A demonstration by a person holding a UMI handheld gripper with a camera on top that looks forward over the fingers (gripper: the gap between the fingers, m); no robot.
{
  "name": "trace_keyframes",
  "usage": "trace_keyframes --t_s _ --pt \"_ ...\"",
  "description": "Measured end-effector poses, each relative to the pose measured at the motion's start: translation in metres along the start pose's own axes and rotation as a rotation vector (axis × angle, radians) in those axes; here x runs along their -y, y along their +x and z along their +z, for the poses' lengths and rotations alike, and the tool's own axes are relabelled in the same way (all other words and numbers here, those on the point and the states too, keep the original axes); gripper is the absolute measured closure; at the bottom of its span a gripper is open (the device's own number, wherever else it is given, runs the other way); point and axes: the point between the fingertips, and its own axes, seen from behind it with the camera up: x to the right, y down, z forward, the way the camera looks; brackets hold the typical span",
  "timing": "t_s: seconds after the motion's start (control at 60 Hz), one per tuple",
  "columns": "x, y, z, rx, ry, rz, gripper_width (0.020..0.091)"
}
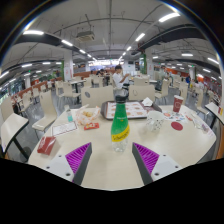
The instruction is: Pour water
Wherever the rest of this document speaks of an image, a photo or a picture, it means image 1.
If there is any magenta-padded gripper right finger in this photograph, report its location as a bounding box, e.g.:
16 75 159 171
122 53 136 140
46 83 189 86
131 142 183 186

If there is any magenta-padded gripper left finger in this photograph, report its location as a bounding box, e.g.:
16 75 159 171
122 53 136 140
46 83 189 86
42 142 93 186

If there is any green drink bottle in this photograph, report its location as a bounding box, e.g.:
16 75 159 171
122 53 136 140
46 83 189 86
110 95 131 154

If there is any white printed card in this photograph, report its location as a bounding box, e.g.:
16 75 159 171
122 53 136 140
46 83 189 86
50 120 79 138

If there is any red flat box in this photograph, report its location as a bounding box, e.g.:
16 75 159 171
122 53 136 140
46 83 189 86
36 135 58 156

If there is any red sauce packet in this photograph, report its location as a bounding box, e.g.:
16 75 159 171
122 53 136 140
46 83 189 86
83 122 101 131

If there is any white polka-dot mug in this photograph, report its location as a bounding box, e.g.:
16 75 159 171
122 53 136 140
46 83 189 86
145 110 166 132

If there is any flat round red coaster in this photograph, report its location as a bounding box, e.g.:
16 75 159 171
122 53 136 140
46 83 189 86
170 121 184 132

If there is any clear plastic food bag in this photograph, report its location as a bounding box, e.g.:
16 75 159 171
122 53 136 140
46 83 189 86
74 104 102 126

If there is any small teal sanitizer bottle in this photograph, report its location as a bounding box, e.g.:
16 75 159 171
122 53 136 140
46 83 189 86
64 104 74 123

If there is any dark food tray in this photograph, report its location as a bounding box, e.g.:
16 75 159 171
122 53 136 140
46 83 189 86
100 100 163 121

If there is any printed paper leaflet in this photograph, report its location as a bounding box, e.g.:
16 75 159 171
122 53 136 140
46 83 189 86
162 109 194 123

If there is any white paper napkin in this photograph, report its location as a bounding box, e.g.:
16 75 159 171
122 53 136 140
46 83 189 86
141 96 154 108

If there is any red paper cup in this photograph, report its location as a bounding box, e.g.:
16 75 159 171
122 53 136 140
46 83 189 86
172 94 185 114

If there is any clear plastic wrapper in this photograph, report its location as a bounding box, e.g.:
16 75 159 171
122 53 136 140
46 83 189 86
191 114 209 134

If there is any beige chair with round hole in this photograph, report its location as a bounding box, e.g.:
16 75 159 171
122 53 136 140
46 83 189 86
80 85 116 108
128 83 156 103

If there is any group of beige chairs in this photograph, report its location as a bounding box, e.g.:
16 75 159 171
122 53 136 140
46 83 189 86
0 74 224 118

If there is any white side table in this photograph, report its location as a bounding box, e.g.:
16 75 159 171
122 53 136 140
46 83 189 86
203 101 224 129
0 112 30 161

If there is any person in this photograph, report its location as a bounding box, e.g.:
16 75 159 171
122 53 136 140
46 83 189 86
112 64 131 98

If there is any ceiling air conditioner unit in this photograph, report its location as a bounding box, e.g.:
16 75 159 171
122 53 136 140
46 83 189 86
75 30 96 42

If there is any group of ceiling lights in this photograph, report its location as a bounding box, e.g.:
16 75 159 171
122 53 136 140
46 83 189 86
0 12 224 84

